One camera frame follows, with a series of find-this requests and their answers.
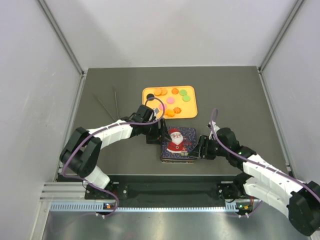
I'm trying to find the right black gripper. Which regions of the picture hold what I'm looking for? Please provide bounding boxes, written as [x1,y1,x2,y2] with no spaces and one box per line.
[189,134,230,160]

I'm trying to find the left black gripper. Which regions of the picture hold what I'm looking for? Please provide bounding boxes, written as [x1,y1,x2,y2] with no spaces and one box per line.
[141,118,172,145]

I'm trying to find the gold tin lid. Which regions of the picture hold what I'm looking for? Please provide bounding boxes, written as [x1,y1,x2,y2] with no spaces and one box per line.
[160,126,197,159]

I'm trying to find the gold cookie tin box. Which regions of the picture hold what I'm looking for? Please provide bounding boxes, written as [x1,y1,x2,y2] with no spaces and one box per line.
[160,157,196,165]

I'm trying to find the metal tongs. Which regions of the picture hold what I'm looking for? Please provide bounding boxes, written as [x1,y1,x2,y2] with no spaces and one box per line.
[93,85,120,121]

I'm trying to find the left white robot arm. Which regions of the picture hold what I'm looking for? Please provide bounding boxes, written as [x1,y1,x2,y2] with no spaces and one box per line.
[59,105,172,199]

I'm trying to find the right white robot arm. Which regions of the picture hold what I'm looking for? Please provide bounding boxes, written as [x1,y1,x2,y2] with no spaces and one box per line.
[189,127,320,236]

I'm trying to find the orange swirl cookie lower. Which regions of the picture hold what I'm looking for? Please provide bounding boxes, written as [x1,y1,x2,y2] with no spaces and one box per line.
[173,107,182,114]

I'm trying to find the orange swirl cookie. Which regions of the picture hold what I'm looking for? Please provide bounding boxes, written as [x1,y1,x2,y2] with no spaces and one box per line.
[173,107,182,114]
[171,88,180,95]

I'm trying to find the pink cookie upper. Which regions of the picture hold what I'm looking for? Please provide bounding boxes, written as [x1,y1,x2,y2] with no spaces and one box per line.
[166,97,175,104]

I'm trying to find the orange plastic tray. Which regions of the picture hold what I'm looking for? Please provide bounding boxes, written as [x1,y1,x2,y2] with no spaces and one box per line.
[142,85,198,119]

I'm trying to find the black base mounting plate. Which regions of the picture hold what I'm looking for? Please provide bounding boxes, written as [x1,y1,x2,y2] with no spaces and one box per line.
[84,174,249,207]

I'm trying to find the green cookie lower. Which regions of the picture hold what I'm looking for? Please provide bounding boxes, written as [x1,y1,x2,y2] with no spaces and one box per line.
[182,94,191,102]

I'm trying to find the green cookie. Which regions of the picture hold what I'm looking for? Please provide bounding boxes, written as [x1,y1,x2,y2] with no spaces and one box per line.
[182,94,191,102]
[179,89,188,96]

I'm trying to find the black sandwich cookie top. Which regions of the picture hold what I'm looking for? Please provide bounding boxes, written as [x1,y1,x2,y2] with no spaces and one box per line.
[146,93,155,101]

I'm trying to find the round biscuit top left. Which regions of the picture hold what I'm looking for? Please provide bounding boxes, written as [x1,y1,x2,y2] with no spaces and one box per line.
[153,88,162,96]

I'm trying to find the orange swirl cookie upper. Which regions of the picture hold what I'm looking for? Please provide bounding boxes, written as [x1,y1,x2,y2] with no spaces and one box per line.
[171,88,180,95]

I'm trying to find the green cookie upper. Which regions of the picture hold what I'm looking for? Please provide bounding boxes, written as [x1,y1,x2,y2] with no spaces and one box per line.
[179,89,188,96]

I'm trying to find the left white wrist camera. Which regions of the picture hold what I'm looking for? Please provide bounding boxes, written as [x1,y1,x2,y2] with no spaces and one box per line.
[153,108,160,115]

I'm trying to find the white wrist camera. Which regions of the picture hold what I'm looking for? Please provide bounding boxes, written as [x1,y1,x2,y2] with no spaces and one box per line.
[153,108,160,115]
[208,120,220,140]

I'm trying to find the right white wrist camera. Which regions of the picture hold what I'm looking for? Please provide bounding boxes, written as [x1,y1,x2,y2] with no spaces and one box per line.
[208,120,220,140]

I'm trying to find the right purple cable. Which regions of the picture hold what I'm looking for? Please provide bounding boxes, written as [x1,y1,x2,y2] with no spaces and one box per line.
[208,107,320,217]

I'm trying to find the white slotted cable duct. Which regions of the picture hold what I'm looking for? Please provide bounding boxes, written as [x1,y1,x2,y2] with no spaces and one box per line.
[49,201,241,213]

